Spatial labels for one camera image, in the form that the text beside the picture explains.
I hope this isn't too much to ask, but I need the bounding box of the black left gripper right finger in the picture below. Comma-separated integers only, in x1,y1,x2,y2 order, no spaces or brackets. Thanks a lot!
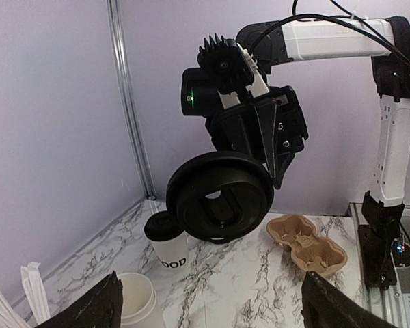
301,272,393,328

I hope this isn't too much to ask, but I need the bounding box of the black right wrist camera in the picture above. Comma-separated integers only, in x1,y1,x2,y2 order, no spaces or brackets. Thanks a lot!
193,35,271,111

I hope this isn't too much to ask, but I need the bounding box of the right aluminium frame post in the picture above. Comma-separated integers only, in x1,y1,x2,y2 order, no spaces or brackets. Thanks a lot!
107,0,156,200

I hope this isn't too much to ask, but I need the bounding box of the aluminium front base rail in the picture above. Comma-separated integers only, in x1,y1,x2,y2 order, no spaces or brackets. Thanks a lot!
347,203,410,327

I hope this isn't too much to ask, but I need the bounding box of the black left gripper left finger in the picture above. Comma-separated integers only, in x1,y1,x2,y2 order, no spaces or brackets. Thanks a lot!
36,271,123,328

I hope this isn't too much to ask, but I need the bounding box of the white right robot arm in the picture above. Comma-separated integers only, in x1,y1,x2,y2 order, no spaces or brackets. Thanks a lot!
165,15,410,214

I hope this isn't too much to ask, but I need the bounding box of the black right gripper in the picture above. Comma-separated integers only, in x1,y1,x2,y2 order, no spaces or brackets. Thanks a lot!
181,68,308,190

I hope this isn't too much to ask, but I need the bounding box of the white paper coffee cup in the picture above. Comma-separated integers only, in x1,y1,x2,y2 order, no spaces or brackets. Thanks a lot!
150,232,189,271
118,273,166,328

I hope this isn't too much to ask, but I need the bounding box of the bundle of wrapped white straws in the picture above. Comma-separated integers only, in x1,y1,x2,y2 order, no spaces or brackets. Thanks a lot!
0,262,52,328

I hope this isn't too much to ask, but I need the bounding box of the brown cardboard cup carrier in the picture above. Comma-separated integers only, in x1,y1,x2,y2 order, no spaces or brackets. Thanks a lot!
266,214,348,277

